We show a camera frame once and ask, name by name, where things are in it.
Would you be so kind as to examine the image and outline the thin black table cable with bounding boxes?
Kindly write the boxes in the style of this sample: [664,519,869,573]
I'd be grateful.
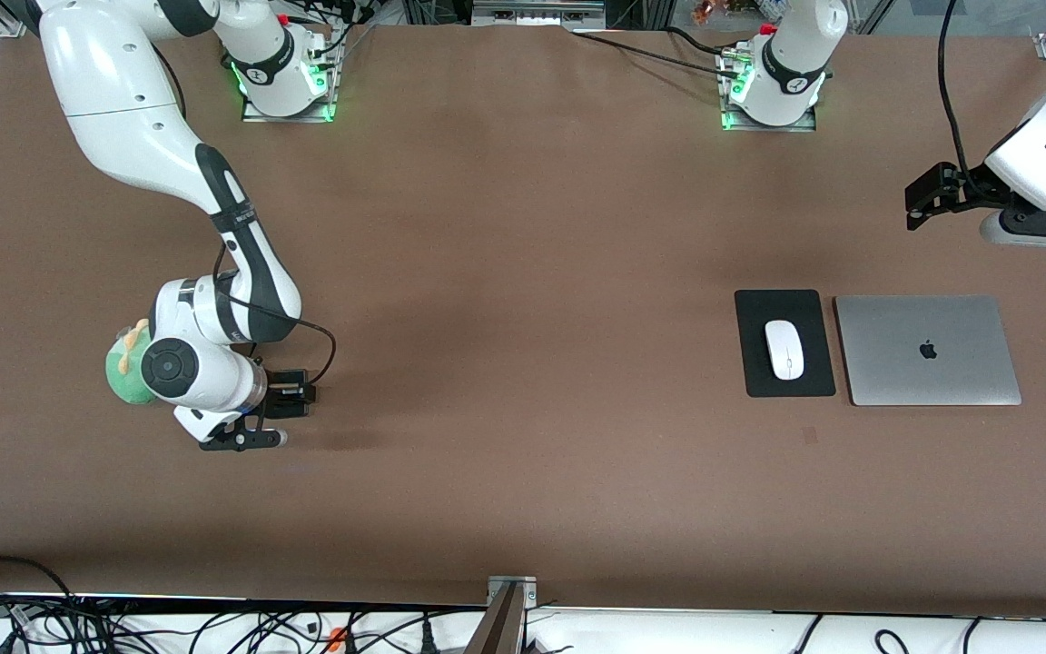
[665,25,735,57]

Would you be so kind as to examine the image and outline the grey closed laptop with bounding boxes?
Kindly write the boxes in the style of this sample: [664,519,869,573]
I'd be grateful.
[834,294,1023,407]

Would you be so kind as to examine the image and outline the white computer mouse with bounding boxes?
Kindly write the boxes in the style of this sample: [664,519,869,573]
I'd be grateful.
[764,319,806,382]

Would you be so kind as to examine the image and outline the black mouse pad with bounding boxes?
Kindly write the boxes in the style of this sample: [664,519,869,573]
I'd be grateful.
[734,289,837,399]

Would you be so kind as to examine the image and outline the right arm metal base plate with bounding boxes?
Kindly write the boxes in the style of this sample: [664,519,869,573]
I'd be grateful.
[240,36,340,124]

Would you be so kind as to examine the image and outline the grey aluminium beam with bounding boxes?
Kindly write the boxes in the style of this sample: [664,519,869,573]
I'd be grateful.
[464,583,524,654]

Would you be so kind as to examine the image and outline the grey metal box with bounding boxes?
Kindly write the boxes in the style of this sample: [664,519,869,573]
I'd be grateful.
[471,0,607,26]

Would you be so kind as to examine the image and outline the thick black table cable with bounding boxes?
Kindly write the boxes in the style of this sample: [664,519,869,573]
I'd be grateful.
[568,31,742,81]

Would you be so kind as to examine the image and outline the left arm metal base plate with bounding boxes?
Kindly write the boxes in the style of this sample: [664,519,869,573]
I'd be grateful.
[716,45,820,134]

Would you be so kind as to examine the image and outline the metal table edge bracket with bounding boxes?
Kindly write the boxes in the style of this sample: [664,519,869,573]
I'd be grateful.
[487,575,538,608]

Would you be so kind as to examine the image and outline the black looped floor cable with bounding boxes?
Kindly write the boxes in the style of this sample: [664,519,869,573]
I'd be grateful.
[0,555,81,608]

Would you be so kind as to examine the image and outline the green dinosaur plush toy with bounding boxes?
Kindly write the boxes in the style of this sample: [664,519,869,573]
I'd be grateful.
[105,318,157,406]

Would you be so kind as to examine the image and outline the black smartphone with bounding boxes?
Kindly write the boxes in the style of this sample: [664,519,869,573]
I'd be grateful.
[263,367,319,421]

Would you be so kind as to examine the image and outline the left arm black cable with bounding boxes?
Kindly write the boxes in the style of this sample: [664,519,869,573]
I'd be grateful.
[938,0,989,197]

